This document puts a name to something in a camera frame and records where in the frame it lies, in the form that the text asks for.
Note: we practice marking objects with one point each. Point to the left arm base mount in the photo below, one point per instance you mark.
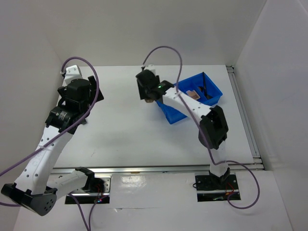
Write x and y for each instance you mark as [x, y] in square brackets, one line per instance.
[99, 192]

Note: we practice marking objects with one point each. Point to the aluminium rail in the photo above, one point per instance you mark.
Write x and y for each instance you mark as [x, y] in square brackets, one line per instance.
[154, 169]
[245, 120]

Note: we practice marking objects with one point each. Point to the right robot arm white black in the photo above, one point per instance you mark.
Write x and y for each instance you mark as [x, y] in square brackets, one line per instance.
[210, 121]

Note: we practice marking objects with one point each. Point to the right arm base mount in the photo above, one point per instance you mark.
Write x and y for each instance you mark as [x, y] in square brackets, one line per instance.
[209, 191]

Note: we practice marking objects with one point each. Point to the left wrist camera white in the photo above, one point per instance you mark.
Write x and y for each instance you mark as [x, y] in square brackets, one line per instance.
[71, 73]

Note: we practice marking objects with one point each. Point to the pink eyeshadow palette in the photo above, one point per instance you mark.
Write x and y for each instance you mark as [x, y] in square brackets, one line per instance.
[193, 94]

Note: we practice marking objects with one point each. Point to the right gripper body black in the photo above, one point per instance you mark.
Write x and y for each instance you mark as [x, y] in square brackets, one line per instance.
[146, 93]

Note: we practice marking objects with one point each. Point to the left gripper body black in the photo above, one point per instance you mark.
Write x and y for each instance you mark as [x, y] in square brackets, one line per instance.
[62, 91]

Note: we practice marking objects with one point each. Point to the blue plastic divided bin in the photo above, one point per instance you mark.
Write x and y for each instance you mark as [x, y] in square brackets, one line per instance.
[172, 115]

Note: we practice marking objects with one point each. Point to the aluminium rail right side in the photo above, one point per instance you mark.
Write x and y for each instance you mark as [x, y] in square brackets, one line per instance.
[245, 120]

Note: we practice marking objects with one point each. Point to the black slim makeup brush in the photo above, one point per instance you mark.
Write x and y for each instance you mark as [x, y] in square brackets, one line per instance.
[208, 97]

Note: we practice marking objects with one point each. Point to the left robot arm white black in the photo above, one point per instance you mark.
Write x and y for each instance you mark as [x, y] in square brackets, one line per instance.
[32, 189]

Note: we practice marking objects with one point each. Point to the aluminium rail front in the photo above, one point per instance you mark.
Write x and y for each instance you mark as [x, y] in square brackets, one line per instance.
[154, 169]

